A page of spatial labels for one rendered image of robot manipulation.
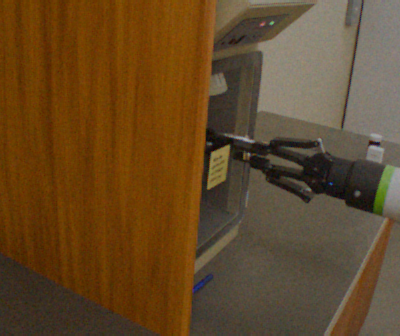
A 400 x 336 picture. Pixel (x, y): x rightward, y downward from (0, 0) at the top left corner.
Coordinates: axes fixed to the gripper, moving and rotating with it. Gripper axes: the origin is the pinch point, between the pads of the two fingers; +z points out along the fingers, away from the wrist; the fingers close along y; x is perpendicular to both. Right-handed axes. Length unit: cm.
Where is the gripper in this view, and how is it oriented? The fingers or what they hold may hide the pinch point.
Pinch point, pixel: (251, 153)
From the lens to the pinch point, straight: 100.5
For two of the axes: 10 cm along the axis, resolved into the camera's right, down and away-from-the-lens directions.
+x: -5.1, 3.1, -8.0
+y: 0.7, -9.1, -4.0
